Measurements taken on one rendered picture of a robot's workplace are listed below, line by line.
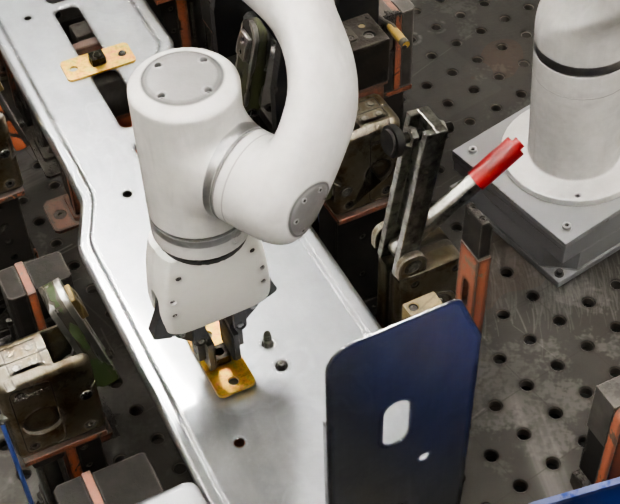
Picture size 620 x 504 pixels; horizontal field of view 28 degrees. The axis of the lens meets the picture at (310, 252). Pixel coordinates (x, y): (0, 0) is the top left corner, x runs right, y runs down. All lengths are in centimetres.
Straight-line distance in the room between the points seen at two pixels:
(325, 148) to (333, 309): 34
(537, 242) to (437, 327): 85
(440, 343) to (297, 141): 18
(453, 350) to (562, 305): 81
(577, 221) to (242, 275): 65
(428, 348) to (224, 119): 23
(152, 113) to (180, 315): 23
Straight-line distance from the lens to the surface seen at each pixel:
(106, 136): 141
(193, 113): 90
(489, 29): 202
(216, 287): 106
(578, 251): 163
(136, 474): 115
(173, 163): 93
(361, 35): 133
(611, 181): 165
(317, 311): 122
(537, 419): 152
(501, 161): 117
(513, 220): 166
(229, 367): 117
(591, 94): 154
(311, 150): 90
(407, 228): 114
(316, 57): 90
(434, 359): 83
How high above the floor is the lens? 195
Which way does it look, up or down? 48 degrees down
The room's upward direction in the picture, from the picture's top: 2 degrees counter-clockwise
